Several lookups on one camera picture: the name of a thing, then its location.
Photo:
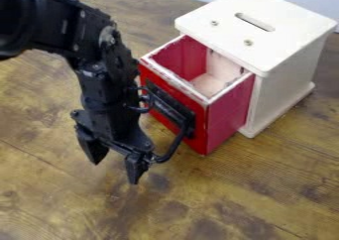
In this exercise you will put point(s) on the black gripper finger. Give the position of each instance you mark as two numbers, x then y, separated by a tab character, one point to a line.
94	149
137	166

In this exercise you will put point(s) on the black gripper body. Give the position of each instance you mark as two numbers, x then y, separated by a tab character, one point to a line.
110	98

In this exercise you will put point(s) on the black metal drawer handle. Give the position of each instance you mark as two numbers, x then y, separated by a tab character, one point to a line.
165	104

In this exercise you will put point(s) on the red wooden drawer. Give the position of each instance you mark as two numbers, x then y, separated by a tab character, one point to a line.
209	83

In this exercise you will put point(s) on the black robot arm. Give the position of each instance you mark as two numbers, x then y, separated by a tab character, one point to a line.
68	28

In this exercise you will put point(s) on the white wooden box cabinet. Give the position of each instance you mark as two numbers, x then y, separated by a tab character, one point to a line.
273	38

